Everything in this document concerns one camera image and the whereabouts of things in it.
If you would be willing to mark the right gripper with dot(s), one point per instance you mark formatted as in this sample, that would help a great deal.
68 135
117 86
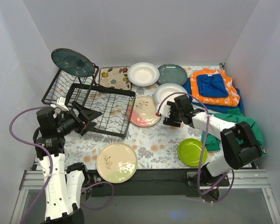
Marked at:
174 114

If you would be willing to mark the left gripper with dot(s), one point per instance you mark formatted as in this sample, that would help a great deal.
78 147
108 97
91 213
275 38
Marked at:
80 120

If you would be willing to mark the white bowl plate front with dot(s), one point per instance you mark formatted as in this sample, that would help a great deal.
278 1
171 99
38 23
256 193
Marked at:
166 89

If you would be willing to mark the white bowl plate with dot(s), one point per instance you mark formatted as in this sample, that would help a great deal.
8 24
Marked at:
166 89
143 74

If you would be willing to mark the black wire dish rack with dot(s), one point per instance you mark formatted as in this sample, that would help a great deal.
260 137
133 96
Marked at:
114 104

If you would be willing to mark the cream green plate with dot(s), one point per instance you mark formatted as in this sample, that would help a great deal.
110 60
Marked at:
117 163

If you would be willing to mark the large dark teal plate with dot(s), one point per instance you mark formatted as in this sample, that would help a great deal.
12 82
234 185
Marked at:
72 62

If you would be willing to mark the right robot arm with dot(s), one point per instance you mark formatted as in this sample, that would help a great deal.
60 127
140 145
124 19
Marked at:
239 143

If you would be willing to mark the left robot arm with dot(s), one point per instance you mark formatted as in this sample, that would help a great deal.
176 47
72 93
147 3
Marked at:
64 184

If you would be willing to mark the pink cream plate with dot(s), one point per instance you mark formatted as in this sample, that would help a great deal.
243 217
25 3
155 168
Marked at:
143 113

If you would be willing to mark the dark blue cloth underneath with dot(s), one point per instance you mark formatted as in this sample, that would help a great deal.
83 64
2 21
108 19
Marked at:
217 108

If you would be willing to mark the lime green plate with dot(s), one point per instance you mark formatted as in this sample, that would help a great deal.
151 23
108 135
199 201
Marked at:
189 151

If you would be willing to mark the small teal plate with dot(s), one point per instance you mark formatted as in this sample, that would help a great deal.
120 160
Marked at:
172 73

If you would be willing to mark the blue folded cloth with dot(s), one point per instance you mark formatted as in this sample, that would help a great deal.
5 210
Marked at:
211 86

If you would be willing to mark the green jacket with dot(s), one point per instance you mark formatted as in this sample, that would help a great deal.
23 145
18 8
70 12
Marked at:
234 115

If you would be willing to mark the square floral plate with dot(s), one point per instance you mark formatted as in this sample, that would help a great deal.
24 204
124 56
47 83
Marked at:
115 78

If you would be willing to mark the orange floral cloth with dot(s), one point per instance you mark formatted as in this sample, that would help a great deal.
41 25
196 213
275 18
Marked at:
232 100

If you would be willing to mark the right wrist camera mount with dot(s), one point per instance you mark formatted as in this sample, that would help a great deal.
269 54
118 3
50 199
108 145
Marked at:
163 110

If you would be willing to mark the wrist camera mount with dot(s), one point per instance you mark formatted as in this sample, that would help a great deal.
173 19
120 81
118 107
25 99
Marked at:
60 103
163 110

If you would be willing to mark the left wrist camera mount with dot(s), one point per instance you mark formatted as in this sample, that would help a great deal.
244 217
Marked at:
60 103

